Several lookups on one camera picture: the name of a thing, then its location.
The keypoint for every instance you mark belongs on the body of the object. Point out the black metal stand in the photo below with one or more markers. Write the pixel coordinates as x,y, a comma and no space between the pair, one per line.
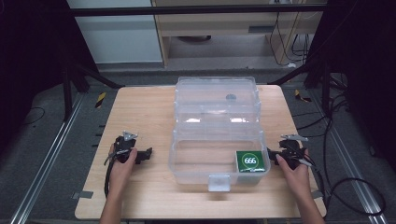
67,93
325,90

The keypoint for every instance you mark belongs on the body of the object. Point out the grey tape piece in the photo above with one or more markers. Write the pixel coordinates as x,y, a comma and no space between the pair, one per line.
317,194
82,195

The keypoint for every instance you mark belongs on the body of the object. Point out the light wooden shelf unit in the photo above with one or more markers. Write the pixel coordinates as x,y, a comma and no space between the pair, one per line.
218,26

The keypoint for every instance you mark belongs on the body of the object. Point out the clear plastic box lid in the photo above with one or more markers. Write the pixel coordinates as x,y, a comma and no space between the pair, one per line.
214,93

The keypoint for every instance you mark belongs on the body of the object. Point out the clear plastic storage box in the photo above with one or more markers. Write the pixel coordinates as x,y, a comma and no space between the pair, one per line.
199,165

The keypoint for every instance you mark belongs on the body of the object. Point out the black horizontal metal bar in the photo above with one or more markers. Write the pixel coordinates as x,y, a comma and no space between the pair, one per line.
186,10

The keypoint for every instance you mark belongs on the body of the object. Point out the white cabinet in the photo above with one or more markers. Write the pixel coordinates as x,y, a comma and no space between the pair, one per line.
118,37

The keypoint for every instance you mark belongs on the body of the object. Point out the green 666 card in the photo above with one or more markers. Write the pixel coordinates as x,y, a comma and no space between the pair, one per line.
250,160

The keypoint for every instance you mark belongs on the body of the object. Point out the person's right hand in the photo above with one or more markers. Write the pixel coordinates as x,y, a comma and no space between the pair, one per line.
295,179

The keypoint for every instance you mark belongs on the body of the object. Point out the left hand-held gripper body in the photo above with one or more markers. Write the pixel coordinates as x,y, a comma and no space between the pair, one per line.
124,144

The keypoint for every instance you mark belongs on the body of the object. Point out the yellow black striped tape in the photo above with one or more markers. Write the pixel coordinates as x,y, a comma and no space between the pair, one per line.
100,100
301,96

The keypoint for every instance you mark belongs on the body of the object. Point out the white plug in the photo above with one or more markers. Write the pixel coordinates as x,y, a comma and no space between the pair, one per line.
291,65

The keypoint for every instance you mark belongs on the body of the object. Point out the aluminium floor rail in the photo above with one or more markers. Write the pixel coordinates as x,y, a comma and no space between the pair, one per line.
351,161
46,161

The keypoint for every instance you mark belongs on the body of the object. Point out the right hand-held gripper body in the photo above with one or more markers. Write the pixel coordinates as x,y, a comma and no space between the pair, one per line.
292,152

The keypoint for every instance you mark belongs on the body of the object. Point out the person's left hand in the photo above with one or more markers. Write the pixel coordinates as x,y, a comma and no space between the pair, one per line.
122,174

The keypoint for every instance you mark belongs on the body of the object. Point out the dark curtain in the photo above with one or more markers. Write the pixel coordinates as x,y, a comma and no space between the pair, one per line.
367,62
31,56

